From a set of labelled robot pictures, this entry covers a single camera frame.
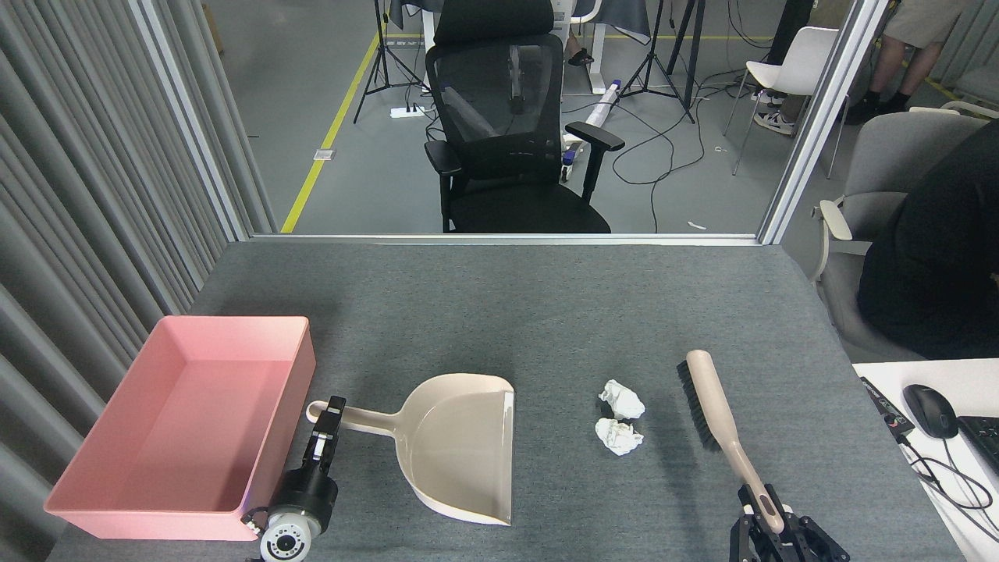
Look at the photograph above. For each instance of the standing person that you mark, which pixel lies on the standing person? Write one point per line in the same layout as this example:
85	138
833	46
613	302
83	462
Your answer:
929	16

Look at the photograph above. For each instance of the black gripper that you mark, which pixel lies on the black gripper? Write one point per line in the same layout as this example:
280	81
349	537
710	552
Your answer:
306	492

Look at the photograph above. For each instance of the beige plastic dustpan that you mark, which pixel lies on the beige plastic dustpan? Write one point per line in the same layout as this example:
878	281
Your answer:
460	445

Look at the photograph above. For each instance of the white power strip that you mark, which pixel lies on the white power strip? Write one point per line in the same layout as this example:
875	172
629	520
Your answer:
407	112

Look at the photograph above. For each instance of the metal floor plate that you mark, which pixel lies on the metal floor plate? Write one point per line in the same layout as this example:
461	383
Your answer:
324	154

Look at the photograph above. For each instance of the white desk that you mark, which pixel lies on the white desk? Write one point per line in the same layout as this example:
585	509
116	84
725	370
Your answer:
975	550

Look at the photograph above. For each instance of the black tripod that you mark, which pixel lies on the black tripod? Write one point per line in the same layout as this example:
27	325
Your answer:
654	55
382	47

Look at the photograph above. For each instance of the person's foot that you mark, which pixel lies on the person's foot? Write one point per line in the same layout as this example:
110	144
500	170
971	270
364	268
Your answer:
581	58

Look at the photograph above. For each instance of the beige hand brush black bristles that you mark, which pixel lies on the beige hand brush black bristles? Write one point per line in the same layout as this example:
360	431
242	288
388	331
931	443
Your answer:
714	406

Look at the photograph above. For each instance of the black keyboard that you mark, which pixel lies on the black keyboard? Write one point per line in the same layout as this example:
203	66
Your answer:
985	441

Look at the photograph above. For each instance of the seated person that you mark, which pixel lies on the seated person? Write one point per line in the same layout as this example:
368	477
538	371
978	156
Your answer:
936	250

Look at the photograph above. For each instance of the grey pleated curtain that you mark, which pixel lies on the grey pleated curtain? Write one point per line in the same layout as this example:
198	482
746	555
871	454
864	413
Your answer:
62	195

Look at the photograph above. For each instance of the black computer mouse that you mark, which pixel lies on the black computer mouse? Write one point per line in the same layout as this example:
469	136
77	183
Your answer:
930	410

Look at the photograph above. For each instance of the silver frame rail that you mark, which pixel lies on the silver frame rail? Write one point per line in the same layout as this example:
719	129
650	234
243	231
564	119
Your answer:
507	239

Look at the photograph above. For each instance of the white paper ball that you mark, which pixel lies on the white paper ball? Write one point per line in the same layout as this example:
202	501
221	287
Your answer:
622	398
618	435

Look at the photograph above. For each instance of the person beside white chair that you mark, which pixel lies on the person beside white chair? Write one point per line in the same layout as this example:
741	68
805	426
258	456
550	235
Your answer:
788	23

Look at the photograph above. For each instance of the grey armchair white armrest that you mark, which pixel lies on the grey armchair white armrest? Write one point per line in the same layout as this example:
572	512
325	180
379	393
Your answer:
882	156

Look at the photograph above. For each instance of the small black controller device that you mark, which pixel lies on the small black controller device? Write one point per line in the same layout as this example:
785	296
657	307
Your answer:
886	406

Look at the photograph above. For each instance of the black mesh office chair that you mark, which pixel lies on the black mesh office chair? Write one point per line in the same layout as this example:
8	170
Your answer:
507	203

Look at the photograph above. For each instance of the pink plastic bin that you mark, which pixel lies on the pink plastic bin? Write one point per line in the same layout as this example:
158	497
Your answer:
179	421

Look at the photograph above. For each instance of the white plastic chair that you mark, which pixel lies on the white plastic chair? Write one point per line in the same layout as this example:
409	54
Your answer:
804	55

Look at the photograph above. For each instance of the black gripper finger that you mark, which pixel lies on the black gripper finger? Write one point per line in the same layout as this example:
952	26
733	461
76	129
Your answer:
748	542
812	542

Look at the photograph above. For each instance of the silver frame post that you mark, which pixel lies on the silver frame post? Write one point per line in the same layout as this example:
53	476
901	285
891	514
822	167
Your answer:
195	117
819	117

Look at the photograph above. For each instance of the white tube with blue ends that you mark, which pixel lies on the white tube with blue ends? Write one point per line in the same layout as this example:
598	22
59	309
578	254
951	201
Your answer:
602	103

